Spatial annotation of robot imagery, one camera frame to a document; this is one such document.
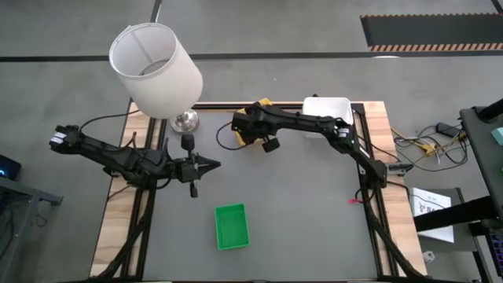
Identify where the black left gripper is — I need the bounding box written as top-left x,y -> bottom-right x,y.
174,134 -> 222,199

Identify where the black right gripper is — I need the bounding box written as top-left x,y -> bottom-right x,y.
230,101 -> 282,154

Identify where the white shade table lamp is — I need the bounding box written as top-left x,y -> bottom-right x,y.
108,22 -> 204,135

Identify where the grey table mat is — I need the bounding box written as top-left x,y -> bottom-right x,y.
141,108 -> 379,281

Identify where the grey metal stand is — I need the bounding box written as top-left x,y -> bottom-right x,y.
0,176 -> 64,283

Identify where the white printed cardboard box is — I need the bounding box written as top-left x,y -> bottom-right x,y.
408,187 -> 455,244

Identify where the black power adapter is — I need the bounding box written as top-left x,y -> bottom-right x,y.
435,122 -> 461,139

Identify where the black device with blue light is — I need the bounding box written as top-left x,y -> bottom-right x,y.
0,153 -> 23,182

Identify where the black hazard-striped floor mat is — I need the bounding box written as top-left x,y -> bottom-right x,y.
360,13 -> 503,53

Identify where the black equipment cart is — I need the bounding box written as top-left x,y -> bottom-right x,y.
413,97 -> 503,283

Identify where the purple grid crate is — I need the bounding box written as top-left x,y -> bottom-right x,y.
488,230 -> 503,268

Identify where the black aluminium table frame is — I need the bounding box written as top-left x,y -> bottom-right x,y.
90,100 -> 429,283

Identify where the thin black cable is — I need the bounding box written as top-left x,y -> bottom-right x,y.
79,110 -> 141,129

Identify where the yellow cable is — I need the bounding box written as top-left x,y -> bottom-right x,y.
391,126 -> 443,158

